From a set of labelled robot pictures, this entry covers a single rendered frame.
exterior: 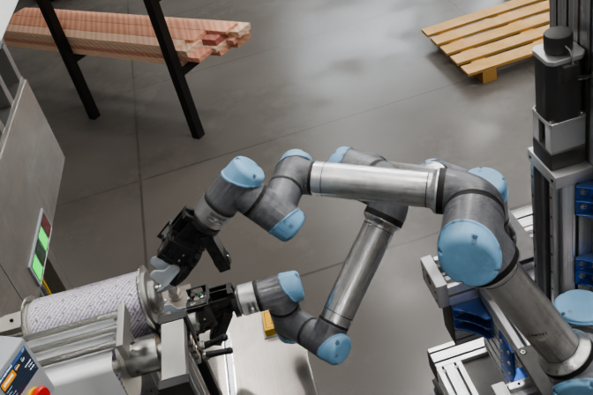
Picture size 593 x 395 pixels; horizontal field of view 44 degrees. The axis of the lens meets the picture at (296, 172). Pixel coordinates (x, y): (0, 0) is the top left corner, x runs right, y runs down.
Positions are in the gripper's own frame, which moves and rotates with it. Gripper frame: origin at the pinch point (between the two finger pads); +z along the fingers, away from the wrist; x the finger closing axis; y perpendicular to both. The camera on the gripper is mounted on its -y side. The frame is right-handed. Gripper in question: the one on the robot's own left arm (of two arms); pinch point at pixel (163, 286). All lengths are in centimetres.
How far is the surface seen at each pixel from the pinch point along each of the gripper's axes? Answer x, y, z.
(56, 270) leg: -78, -3, 72
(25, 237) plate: -34, 23, 29
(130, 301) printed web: 4.5, 5.9, 3.8
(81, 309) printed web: 3.6, 13.1, 11.3
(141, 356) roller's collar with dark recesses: 27.0, 7.7, -4.4
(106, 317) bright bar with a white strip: 24.9, 17.0, -8.0
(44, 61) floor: -462, -8, 190
